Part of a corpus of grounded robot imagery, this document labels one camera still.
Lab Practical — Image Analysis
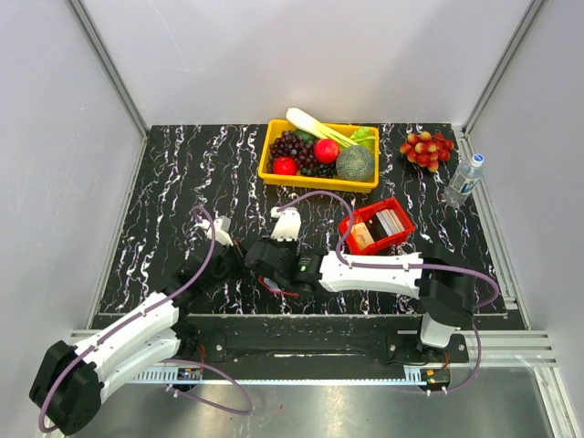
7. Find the dark green cucumber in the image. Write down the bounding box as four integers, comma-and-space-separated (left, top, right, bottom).
294, 130, 318, 141

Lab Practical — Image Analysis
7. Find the red apple lower left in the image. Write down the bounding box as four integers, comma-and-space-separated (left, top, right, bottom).
272, 156, 298, 176

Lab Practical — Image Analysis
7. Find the red apple upper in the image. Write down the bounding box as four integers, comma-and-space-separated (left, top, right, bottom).
314, 139, 340, 164

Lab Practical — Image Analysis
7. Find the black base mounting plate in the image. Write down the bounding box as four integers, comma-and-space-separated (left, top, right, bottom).
173, 315, 469, 365

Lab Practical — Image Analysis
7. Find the dark purple grape bunch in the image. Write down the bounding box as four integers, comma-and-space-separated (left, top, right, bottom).
266, 130, 337, 179

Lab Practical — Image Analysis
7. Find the red apple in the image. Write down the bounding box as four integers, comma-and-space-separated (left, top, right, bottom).
314, 139, 340, 164
272, 156, 298, 176

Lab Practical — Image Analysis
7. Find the white green leek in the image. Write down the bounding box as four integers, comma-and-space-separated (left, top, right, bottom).
286, 108, 357, 148

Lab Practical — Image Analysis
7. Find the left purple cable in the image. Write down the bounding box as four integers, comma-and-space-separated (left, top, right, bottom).
37, 205, 253, 433

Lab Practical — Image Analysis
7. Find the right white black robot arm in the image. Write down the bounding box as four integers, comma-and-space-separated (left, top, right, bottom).
245, 207, 483, 361

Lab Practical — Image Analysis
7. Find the clear water bottle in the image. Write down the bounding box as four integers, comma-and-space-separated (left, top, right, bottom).
443, 153, 485, 209

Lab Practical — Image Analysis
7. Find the red plastic card bin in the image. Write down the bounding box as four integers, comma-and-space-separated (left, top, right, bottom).
345, 197, 415, 256

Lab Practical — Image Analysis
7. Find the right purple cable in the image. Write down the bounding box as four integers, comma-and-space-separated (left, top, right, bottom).
276, 190, 501, 396

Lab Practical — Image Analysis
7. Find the stack of credit cards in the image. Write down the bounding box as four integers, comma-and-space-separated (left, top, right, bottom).
351, 209, 405, 251

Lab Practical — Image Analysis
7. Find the red card holder wallet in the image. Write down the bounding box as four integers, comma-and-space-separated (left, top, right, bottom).
258, 276, 300, 297

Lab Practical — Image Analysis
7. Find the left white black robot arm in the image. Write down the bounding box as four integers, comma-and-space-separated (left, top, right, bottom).
29, 216, 245, 435

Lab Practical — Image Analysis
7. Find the green lettuce leaf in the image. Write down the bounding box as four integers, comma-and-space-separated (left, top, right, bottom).
349, 126, 376, 151

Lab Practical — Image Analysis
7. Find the yellow plastic fruit tray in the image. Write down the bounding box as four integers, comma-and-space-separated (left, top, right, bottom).
257, 120, 380, 193

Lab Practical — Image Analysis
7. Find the purple cable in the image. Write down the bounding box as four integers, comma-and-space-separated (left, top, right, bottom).
37, 205, 253, 433
276, 190, 501, 396

